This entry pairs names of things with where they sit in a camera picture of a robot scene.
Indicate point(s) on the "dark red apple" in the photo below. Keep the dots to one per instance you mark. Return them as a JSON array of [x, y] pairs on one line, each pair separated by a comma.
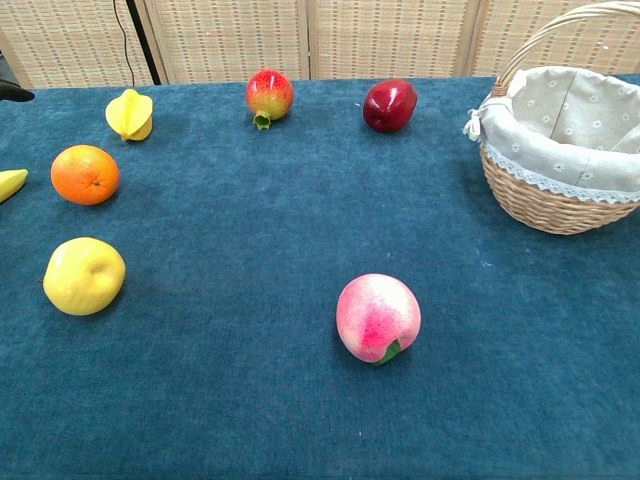
[[389, 105]]

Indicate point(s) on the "blue tablecloth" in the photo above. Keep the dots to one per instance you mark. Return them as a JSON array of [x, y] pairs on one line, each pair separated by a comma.
[[260, 240]]

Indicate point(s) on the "wicker basket with cloth liner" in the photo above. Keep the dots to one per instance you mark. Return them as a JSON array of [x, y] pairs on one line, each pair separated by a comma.
[[550, 200]]

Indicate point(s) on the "bamboo folding screen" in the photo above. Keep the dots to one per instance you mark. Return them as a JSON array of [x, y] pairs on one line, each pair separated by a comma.
[[230, 40]]

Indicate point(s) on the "black tripod pole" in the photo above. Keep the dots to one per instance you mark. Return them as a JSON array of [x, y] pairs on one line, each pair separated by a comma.
[[145, 42]]

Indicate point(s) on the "orange fruit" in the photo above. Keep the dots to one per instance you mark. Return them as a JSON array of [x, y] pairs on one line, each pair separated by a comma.
[[85, 175]]

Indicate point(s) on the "pink peach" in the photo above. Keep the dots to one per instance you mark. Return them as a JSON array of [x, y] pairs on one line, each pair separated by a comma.
[[377, 315]]

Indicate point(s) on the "yellow banana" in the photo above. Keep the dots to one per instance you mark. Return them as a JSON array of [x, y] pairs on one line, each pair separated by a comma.
[[10, 184]]

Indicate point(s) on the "red pomegranate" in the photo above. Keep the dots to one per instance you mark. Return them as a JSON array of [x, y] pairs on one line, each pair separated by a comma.
[[270, 95]]

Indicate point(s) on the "yellow starfruit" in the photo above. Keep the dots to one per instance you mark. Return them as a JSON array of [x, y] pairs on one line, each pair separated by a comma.
[[130, 114]]

